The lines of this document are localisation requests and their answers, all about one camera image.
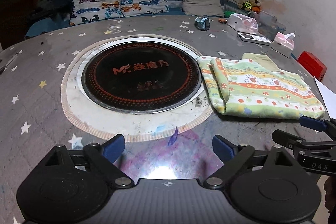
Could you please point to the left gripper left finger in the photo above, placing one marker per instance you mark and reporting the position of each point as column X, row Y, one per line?
column 101, row 159

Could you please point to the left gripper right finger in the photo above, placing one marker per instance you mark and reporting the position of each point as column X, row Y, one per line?
column 235, row 159

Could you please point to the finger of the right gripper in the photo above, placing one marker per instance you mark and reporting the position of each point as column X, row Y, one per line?
column 320, row 125
column 296, row 144

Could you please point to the colourful patterned baby garment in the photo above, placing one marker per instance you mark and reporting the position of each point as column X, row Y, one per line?
column 255, row 87

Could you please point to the dark clothes pile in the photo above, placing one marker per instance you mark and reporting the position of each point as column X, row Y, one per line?
column 53, row 8

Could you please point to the white paper sheet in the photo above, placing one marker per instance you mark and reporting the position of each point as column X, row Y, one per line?
column 328, row 97

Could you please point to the red plastic stool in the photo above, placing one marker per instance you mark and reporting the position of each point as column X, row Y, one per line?
column 312, row 64

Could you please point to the round black induction cooker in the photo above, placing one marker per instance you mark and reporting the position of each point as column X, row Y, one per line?
column 141, row 77

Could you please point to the white remote control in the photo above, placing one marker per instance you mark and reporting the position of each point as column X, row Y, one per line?
column 253, row 39

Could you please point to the clear plastic storage box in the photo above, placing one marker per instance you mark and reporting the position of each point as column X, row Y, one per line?
column 268, row 24

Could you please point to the pink white tissue pack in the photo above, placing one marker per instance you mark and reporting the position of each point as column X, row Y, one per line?
column 242, row 23

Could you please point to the black pen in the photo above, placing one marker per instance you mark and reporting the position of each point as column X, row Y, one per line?
column 8, row 63

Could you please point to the green bowl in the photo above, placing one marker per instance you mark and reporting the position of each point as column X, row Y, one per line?
column 227, row 14

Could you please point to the yellow green toy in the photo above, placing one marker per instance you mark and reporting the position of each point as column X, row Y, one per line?
column 251, row 6

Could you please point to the blue sofa bed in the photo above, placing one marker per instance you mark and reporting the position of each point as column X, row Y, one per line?
column 47, row 25

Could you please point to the grey pillow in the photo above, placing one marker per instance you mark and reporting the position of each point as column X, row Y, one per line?
column 203, row 7

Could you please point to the butterfly print pillow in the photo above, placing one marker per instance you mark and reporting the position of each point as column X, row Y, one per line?
column 88, row 11

